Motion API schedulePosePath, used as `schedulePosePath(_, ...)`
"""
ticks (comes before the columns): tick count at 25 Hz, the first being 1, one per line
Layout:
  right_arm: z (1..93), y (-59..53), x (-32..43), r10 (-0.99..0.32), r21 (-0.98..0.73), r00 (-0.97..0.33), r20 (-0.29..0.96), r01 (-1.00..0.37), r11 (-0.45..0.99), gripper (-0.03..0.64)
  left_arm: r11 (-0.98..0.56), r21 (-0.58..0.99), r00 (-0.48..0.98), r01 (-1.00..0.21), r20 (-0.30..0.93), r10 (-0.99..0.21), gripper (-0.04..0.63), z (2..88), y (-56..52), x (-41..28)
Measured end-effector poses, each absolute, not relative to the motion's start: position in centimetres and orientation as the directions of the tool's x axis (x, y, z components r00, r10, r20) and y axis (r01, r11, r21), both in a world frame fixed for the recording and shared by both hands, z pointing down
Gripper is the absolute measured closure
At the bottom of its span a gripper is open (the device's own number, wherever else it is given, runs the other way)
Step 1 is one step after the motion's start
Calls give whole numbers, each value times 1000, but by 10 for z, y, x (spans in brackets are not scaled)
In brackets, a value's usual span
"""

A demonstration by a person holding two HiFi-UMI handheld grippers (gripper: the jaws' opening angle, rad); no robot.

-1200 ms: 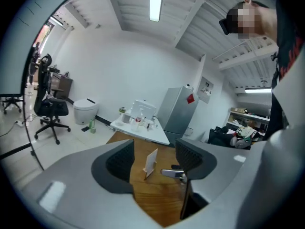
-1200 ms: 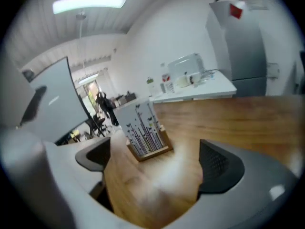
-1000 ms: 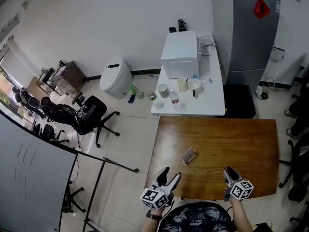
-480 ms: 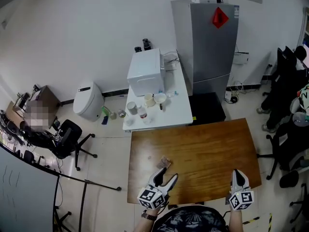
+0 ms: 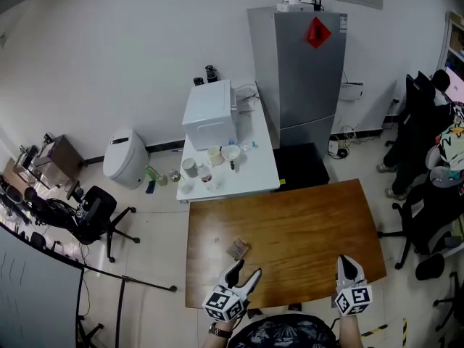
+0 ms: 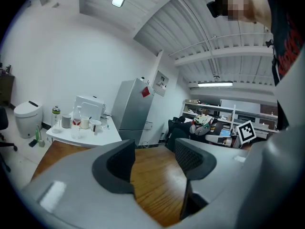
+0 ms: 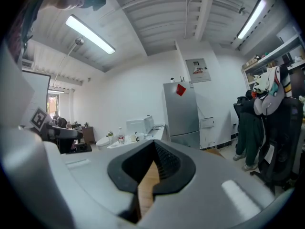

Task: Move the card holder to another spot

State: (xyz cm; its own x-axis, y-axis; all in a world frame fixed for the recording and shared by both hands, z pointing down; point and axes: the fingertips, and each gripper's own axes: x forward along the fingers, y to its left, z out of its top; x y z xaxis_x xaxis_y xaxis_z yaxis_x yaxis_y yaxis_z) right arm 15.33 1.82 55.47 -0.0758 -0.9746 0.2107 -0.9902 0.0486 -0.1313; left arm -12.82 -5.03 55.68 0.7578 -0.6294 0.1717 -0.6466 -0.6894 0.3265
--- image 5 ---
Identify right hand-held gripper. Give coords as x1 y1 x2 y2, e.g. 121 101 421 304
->
333 254 374 317

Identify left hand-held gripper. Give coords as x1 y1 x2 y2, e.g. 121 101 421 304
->
201 259 263 323

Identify small brown object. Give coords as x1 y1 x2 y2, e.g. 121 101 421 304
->
226 237 250 261

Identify person's right forearm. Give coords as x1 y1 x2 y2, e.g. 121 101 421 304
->
336 313 363 348

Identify person's left forearm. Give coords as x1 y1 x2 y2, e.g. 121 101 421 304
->
201 319 240 348

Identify person's black printed t-shirt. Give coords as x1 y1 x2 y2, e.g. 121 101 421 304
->
226 313 338 348

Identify black office chair with clothes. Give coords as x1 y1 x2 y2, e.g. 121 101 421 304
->
376 165 464 271

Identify black whiteboard stand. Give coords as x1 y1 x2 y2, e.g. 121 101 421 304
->
75 265 178 348

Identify black chair base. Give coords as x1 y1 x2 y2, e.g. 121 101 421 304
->
433 272 464 333

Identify black low platform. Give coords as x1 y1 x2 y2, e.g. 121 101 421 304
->
272 142 331 192

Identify white table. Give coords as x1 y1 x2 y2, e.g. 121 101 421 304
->
175 103 282 204

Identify grey white mug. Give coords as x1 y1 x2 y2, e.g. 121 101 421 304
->
181 157 199 179

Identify white bowl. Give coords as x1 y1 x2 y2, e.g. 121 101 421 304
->
220 144 241 162

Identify cream mug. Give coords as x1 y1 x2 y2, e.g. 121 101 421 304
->
206 144 224 166

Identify grey neck pillow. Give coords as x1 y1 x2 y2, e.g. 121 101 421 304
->
426 146 464 190

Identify colourful patterned clothes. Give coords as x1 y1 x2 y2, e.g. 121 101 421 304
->
433 101 464 181

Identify white box-shaped appliance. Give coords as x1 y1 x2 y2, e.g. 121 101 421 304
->
181 78 239 151

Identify white smart toilet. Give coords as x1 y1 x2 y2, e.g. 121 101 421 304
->
102 128 150 191

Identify silver refrigerator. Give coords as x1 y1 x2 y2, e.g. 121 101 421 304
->
246 6 348 150

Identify white whiteboard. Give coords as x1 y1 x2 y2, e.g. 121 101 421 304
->
0 223 85 348

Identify computer monitor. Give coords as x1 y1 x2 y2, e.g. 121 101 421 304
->
444 65 464 103

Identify brown wooden cabinet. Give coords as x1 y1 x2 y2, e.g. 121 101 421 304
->
34 134 88 190

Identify red diamond paper decoration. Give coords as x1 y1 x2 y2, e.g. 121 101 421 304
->
307 16 332 49

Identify white storage shelf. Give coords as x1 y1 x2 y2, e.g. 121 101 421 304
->
436 11 464 72

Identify white flat box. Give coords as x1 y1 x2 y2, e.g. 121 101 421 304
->
276 1 315 13

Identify brown strap wristwatch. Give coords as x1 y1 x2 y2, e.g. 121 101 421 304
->
208 321 233 339

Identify floor cables and power strip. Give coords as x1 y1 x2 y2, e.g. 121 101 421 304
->
328 125 363 159

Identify white wall-mounted box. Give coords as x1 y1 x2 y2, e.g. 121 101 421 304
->
340 81 365 102

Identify tangled thin cables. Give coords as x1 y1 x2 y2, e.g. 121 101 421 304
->
233 83 262 114

